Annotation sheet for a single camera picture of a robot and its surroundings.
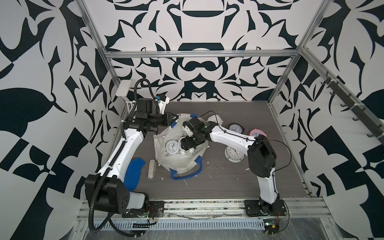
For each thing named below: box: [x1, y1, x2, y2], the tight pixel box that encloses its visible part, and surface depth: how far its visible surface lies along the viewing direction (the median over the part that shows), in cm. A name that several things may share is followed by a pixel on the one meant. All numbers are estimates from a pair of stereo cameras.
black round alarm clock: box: [228, 122, 245, 134], surface depth 104 cm
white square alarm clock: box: [207, 114, 224, 126], surface depth 107 cm
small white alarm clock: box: [165, 139, 179, 155], surface depth 92 cm
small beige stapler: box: [147, 159, 157, 180], surface depth 85 cm
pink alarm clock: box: [249, 128, 267, 138], surface depth 101 cm
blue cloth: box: [123, 157, 146, 192], surface depth 87 cm
